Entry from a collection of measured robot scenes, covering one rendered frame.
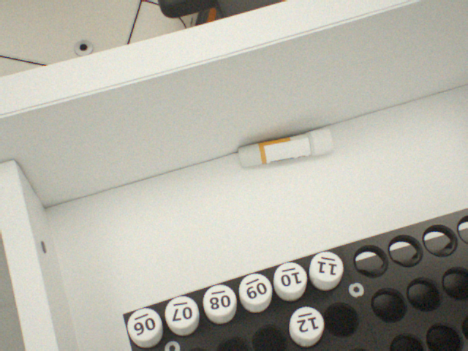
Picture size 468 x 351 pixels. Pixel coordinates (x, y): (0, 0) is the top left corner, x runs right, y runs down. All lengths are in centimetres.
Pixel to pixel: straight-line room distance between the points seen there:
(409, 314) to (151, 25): 85
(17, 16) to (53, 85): 83
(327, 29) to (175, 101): 7
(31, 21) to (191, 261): 79
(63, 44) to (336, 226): 77
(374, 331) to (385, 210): 10
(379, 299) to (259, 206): 8
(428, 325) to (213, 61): 13
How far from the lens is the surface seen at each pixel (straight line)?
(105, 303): 40
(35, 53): 113
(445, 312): 34
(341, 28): 35
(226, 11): 37
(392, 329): 33
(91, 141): 37
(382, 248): 34
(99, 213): 41
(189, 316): 32
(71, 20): 115
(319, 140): 41
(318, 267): 32
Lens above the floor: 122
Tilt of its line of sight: 66 degrees down
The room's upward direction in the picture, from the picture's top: 1 degrees counter-clockwise
